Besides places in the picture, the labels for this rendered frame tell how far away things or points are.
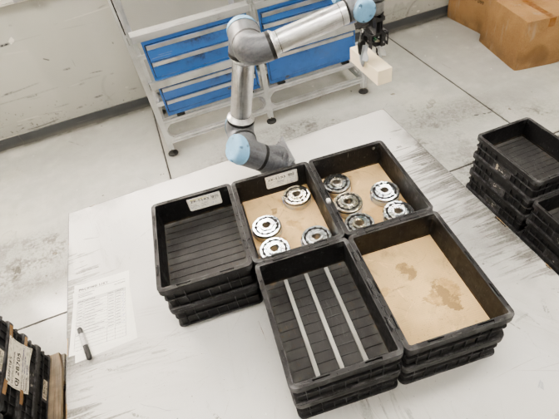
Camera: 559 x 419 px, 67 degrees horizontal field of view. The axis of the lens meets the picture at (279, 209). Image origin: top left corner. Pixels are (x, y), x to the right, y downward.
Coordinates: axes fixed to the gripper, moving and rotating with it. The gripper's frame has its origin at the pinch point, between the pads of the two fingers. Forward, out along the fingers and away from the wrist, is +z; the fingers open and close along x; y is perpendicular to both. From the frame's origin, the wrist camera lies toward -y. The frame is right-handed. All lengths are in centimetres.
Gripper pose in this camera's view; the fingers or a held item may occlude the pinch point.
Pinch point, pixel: (370, 61)
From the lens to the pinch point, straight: 184.7
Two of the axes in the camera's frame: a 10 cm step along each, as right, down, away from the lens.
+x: 9.3, -3.3, 1.4
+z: 1.4, 6.8, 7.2
